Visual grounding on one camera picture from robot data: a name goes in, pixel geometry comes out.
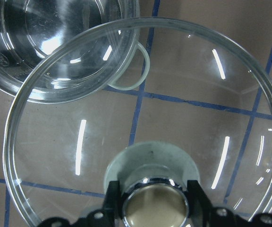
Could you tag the brown paper table cover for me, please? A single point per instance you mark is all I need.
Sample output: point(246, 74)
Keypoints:
point(197, 23)

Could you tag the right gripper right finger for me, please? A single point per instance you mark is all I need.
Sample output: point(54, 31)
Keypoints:
point(199, 205)

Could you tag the glass pot lid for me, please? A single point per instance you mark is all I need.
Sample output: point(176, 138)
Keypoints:
point(204, 112)

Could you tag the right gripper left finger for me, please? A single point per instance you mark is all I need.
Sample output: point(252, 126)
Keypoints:
point(112, 204)

